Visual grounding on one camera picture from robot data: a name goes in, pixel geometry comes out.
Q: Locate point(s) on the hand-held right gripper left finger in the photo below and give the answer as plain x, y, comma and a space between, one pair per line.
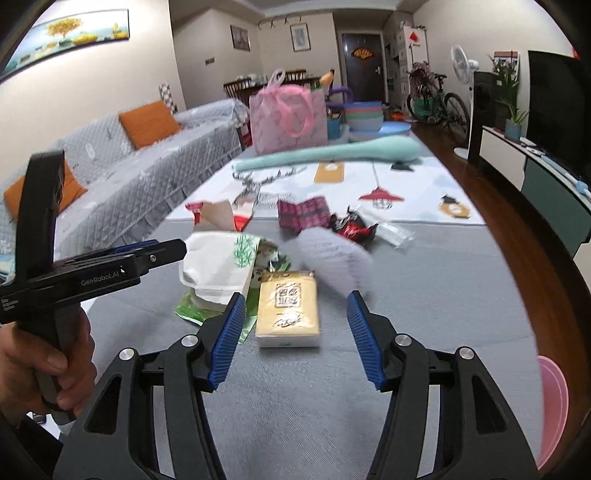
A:
226, 341

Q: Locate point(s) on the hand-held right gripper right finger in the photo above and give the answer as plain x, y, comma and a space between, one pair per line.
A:
364, 341

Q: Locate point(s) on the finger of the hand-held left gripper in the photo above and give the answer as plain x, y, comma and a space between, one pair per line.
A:
161, 254
131, 248

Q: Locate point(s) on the green snack wrapper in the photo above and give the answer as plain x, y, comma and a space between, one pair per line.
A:
189, 309

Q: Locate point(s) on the white bamboo print tissue wrapper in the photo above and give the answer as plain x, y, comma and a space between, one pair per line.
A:
212, 258

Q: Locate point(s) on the red brown paper packaging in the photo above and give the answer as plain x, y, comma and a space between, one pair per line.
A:
217, 214

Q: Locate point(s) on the yellow tissue packet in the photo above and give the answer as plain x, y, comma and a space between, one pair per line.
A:
288, 309

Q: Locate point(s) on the grey tissue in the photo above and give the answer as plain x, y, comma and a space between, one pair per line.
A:
334, 263

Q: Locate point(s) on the clear plastic wrapper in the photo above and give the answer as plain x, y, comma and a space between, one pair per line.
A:
392, 233

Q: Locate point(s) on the red black snack wrapper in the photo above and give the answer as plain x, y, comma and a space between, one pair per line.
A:
353, 228

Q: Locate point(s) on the red plaid packet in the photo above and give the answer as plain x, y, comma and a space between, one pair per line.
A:
302, 213

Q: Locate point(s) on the pink plastic bin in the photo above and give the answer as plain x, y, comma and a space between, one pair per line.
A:
551, 410

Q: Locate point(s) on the person's left hand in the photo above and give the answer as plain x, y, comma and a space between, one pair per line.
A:
81, 360

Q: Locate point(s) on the grey quilted sofa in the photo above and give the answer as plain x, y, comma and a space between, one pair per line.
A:
138, 184

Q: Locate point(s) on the orange cushion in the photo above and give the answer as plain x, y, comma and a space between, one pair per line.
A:
69, 189
147, 124

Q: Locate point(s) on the grey tablecloth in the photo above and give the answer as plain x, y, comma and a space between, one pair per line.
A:
300, 415

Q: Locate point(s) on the checkered cushion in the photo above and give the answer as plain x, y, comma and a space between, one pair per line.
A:
168, 98

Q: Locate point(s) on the white printed tablecloth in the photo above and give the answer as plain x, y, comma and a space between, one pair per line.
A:
415, 184

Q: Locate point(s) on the pink gift bag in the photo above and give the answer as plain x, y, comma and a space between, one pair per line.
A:
272, 129

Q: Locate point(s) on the teal long pillow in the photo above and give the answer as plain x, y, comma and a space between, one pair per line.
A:
351, 150

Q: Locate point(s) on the wooden dining table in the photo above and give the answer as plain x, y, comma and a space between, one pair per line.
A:
258, 83

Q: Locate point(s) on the blue box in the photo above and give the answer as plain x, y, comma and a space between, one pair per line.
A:
334, 129

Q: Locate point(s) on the wooden dining chair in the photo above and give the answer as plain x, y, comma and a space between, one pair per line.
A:
293, 76

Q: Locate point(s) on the stack of plastic basins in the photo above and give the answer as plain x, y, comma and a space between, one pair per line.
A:
364, 117

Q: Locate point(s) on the orange floor toy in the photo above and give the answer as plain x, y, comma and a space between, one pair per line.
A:
397, 114

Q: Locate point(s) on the dark framed picture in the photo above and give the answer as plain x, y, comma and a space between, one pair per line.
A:
240, 38

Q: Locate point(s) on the white green television cabinet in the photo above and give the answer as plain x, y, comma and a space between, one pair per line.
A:
501, 152

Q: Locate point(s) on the purple plastic stool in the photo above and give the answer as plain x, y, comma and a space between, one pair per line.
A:
339, 94

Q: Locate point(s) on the bicycle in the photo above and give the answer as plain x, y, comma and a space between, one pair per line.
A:
438, 106

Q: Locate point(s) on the light framed picture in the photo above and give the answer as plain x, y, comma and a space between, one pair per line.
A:
300, 37

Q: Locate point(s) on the potted plant blue pot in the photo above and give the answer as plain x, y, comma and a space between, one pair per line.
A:
512, 128

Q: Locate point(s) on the light blue long duster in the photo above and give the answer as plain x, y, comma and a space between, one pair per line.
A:
561, 170

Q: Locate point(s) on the ceiling track lights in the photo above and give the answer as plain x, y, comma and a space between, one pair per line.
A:
277, 21

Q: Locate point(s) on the dark tall cabinet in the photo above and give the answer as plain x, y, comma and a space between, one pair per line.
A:
482, 106

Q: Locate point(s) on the dark entrance door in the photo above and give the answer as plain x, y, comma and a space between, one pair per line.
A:
362, 76

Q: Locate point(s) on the golden fan door ornament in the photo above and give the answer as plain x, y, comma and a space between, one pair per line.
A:
363, 53

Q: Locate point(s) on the stack of white boxes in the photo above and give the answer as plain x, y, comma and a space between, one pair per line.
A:
395, 55

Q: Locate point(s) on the white standing fan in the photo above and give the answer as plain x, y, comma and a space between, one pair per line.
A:
463, 62

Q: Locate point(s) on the white poster red shape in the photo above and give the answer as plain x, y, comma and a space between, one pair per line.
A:
415, 46

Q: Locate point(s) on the black television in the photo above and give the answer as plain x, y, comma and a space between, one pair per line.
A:
558, 106

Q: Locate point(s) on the red white calendar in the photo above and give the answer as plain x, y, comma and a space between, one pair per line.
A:
508, 57

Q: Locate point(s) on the long landscape wall painting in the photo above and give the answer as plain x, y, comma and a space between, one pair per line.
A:
69, 32

